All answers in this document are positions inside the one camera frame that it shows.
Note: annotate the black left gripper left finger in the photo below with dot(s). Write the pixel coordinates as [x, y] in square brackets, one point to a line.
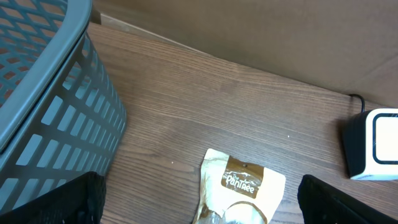
[80, 200]

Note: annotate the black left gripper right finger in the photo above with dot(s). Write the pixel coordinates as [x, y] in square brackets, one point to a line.
[323, 203]

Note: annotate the brown and white snack bag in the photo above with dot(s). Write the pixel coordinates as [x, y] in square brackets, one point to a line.
[233, 191]

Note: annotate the white barcode scanner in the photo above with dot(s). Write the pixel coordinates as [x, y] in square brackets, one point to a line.
[370, 145]

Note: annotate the grey plastic mesh basket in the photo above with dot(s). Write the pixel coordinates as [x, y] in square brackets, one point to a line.
[60, 114]

